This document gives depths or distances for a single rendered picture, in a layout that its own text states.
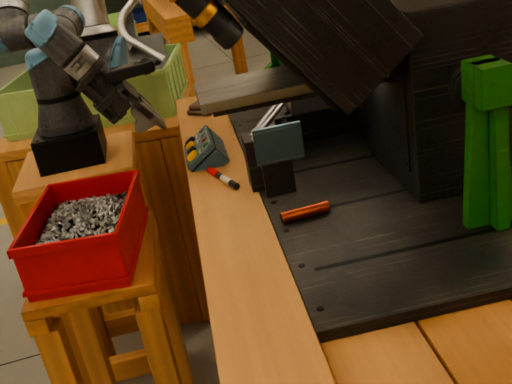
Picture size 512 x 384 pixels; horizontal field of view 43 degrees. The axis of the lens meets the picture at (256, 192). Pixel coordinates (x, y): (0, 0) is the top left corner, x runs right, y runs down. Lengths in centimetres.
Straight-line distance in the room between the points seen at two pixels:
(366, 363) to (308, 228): 35
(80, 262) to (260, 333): 48
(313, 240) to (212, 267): 18
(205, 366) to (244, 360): 146
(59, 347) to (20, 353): 136
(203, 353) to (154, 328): 106
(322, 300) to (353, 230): 21
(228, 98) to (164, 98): 114
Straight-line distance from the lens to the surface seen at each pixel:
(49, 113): 183
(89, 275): 130
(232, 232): 119
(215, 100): 116
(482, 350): 90
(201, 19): 99
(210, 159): 148
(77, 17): 158
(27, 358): 269
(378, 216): 117
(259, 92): 116
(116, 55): 175
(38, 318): 134
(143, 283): 130
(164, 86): 227
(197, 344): 245
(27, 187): 181
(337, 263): 105
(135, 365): 209
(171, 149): 222
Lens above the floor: 145
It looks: 24 degrees down
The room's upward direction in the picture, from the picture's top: 10 degrees counter-clockwise
